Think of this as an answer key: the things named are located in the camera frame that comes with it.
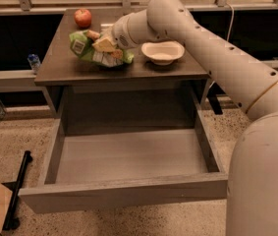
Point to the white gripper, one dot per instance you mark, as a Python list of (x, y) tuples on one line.
[(119, 33)]

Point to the green rice chip bag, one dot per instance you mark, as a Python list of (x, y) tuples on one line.
[(81, 45)]

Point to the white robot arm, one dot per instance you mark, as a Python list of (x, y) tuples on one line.
[(252, 186)]

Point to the grey cabinet counter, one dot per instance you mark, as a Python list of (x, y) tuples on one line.
[(61, 68)]

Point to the open grey drawer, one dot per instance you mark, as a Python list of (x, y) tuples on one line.
[(126, 149)]

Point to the red apple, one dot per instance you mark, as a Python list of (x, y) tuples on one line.
[(83, 18)]

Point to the white bowl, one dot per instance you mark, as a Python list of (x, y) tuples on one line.
[(163, 53)]

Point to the plastic water bottle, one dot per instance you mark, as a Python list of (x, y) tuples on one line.
[(34, 63)]

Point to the black metal bar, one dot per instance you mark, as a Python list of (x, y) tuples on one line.
[(11, 222)]

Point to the grey window ledge rail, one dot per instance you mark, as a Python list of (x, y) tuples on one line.
[(19, 80)]

